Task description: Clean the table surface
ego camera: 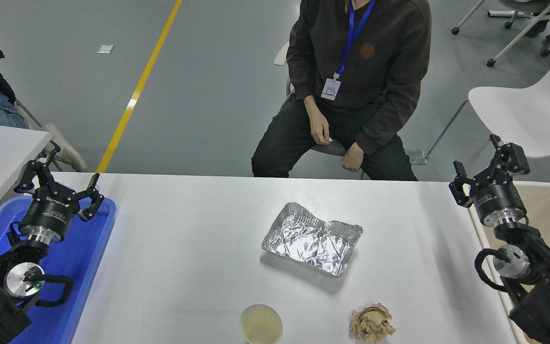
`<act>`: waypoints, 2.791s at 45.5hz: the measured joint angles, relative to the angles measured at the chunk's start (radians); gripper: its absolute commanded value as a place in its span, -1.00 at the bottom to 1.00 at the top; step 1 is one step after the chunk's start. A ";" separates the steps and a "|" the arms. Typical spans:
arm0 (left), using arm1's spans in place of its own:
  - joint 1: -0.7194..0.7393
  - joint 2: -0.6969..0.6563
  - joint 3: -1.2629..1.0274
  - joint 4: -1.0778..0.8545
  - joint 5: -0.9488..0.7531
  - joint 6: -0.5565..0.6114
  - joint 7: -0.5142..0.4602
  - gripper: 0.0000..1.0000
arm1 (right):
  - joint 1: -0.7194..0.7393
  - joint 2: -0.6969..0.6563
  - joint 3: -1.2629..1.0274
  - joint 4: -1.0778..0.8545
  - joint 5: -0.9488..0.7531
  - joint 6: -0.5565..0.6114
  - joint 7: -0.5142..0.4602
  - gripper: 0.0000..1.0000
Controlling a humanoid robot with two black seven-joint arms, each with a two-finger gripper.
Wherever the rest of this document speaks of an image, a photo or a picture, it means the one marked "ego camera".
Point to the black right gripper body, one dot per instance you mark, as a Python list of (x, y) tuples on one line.
[(497, 198)]

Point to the foil tray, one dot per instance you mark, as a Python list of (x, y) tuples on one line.
[(311, 241)]

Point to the grey chair with white armrests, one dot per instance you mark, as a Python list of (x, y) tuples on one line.
[(334, 149)]

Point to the grey metal chair frame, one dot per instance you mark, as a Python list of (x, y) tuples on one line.
[(30, 114)]

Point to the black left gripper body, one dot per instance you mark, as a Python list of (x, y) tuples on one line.
[(48, 210)]

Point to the white shell chair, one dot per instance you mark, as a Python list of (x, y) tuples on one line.
[(533, 110)]

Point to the blue plastic tray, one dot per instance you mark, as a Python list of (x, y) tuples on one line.
[(81, 267)]

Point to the white base bar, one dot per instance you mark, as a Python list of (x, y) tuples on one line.
[(499, 14)]

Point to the yellow floor tape line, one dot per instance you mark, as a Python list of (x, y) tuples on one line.
[(158, 48)]

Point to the white paper cup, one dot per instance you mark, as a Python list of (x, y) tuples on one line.
[(260, 326)]

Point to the tan paper ball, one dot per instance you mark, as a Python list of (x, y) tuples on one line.
[(372, 324)]

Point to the metal floor plate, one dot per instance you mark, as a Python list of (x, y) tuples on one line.
[(417, 157)]

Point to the person's right hand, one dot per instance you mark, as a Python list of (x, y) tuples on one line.
[(319, 126)]

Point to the white rolling chair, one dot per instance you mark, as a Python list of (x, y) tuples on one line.
[(533, 4)]

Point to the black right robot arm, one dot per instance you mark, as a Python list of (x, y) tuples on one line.
[(542, 267)]

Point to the person's left hand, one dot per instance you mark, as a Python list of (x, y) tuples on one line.
[(353, 158)]

